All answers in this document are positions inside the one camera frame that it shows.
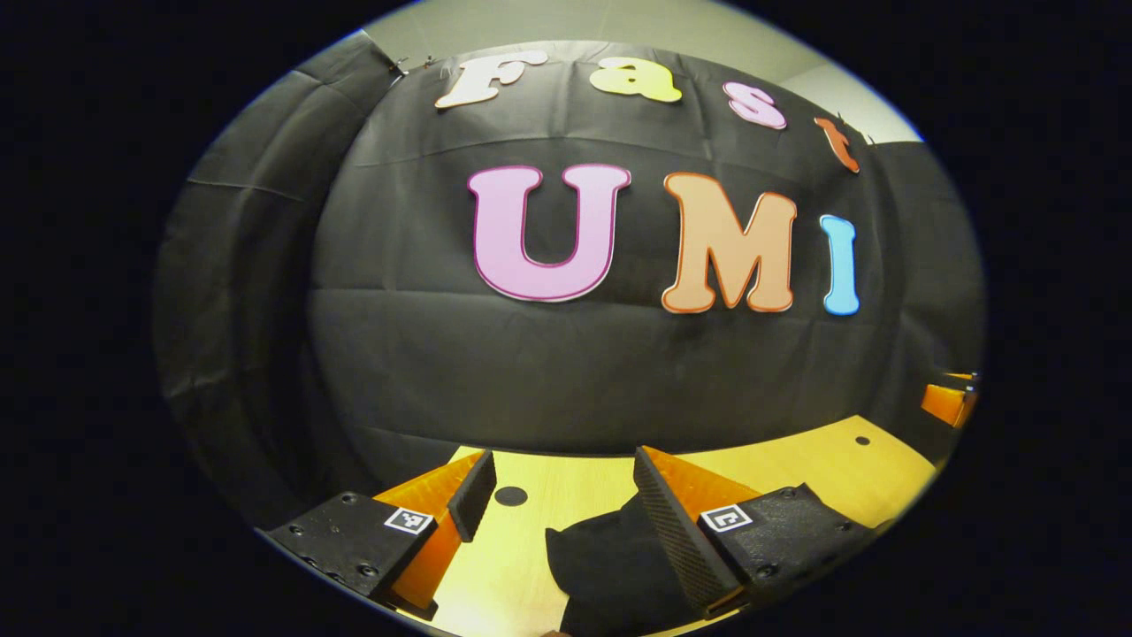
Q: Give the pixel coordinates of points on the black buttoned coat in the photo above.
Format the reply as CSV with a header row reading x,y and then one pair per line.
x,y
619,575

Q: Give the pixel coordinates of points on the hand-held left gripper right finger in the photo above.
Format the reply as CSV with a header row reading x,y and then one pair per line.
x,y
676,540

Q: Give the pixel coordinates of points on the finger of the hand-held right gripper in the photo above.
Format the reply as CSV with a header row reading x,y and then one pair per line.
x,y
946,404

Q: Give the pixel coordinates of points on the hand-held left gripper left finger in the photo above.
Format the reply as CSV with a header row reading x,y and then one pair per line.
x,y
469,495

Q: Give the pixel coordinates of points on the black backdrop cloth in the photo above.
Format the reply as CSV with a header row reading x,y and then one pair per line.
x,y
566,372

